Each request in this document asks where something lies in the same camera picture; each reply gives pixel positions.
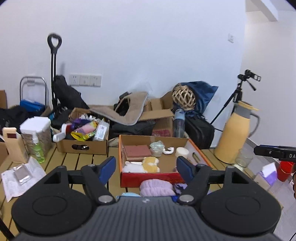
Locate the wicker ball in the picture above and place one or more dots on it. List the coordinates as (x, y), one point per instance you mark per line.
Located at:
(183, 96)

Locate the silver foil packet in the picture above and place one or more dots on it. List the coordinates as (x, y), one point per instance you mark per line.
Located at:
(22, 173)

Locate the blue water bottle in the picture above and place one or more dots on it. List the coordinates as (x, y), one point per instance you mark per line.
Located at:
(178, 122)

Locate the lilac cloth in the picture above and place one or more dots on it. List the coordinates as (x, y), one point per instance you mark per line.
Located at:
(180, 187)

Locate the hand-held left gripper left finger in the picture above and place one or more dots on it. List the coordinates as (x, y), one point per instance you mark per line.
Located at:
(107, 169)

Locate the dark blue bag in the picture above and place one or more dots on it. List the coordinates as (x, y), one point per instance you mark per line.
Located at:
(203, 92)

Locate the black camera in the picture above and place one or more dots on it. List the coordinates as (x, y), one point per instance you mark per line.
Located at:
(248, 75)

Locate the red cup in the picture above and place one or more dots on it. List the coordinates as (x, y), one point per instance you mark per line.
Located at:
(285, 170)

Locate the large brown cardboard box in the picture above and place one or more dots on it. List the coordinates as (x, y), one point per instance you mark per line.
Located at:
(159, 115)

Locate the yellow snack packet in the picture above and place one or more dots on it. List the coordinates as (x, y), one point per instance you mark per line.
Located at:
(82, 135)

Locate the white and yellow plush toy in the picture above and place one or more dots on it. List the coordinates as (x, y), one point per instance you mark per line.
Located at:
(148, 164)

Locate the red cardboard box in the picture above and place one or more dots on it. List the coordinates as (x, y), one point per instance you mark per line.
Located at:
(161, 178)

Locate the purple tissue box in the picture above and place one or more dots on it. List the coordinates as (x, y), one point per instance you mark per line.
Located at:
(266, 176)

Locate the small brown cardboard box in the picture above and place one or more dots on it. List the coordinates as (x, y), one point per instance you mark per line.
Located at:
(92, 147)

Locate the white wall socket strip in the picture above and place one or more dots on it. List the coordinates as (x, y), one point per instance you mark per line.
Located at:
(85, 80)

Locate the white bottle with red cap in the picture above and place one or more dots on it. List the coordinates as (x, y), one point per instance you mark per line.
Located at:
(61, 134)

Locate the black suitcase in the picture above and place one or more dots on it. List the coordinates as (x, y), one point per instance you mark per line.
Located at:
(201, 132)

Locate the beige felt mat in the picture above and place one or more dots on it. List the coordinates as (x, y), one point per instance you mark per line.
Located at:
(136, 109)

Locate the yellow thermos jug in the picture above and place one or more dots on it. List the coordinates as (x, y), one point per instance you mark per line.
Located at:
(231, 136)

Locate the black cloth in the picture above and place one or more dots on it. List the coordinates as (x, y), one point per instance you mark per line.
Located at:
(11, 118)

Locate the clear plastic cup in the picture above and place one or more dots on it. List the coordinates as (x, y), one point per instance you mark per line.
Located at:
(157, 148)

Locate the small blue cloth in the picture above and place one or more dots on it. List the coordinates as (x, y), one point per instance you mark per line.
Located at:
(129, 195)

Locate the black bag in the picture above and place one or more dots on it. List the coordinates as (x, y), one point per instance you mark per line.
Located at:
(67, 92)

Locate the blue folded crate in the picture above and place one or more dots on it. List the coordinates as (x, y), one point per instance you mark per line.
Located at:
(32, 105)

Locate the small white curved foam piece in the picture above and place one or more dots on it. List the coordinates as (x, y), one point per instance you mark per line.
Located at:
(168, 151)

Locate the white lidded food container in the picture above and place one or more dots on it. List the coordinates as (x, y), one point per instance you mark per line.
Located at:
(34, 125)

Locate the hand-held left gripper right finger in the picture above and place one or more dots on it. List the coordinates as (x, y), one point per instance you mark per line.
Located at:
(185, 170)

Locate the metal cart frame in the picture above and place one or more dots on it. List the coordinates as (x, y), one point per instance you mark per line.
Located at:
(44, 90)

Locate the clear glass cup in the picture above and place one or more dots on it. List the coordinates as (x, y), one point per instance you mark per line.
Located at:
(244, 158)

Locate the green spray bottle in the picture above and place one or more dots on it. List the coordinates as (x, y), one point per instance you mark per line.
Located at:
(38, 151)

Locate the paper sheet with packet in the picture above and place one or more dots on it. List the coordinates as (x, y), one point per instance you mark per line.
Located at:
(34, 171)

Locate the beige carton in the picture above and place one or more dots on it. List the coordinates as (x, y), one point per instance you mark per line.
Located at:
(13, 148)

